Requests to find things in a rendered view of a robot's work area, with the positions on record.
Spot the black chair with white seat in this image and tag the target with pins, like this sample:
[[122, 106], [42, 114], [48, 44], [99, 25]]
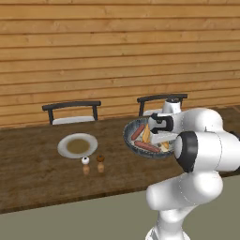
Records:
[[72, 104], [150, 98]]

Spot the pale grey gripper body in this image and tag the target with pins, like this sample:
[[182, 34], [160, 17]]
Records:
[[163, 137]]

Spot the white plate with brown centre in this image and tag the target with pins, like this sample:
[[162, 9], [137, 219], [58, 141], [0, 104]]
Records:
[[77, 146]]

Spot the brown-topped wooden pepper shaker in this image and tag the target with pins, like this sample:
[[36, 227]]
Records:
[[100, 159]]

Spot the long reddish brown sausage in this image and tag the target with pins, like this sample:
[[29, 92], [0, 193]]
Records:
[[146, 146]]

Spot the dark grey ribbed bowl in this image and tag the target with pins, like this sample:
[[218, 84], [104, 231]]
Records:
[[128, 137]]

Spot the yellow bun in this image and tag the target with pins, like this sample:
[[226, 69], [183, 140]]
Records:
[[146, 135], [165, 145]]

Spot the short reddish brown sausage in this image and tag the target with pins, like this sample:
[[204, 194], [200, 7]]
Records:
[[138, 132]]

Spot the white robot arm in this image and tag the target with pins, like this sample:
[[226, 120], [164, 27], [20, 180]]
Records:
[[200, 146]]

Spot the white-topped wooden salt shaker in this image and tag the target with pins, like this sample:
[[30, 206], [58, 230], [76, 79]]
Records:
[[85, 161]]

